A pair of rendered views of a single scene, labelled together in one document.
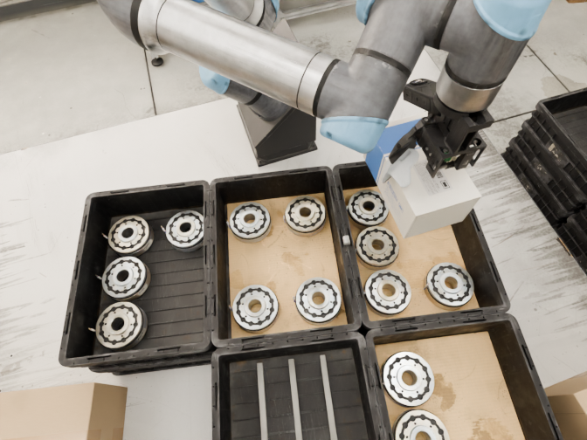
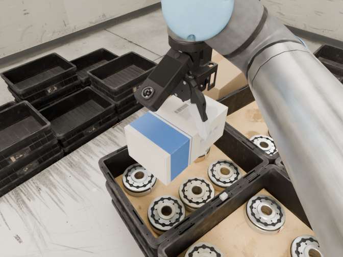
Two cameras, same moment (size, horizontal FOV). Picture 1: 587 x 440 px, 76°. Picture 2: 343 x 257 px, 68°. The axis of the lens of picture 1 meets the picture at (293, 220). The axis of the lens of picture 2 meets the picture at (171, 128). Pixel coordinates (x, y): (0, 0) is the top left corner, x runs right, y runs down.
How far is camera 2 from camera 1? 66 cm
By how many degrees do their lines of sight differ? 64
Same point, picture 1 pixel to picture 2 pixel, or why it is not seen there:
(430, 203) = (212, 103)
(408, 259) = (189, 174)
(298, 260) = (245, 250)
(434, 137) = (203, 70)
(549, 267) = not seen: hidden behind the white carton
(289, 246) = not seen: outside the picture
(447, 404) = (255, 132)
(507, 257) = not seen: hidden behind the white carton
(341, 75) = (288, 35)
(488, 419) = (247, 118)
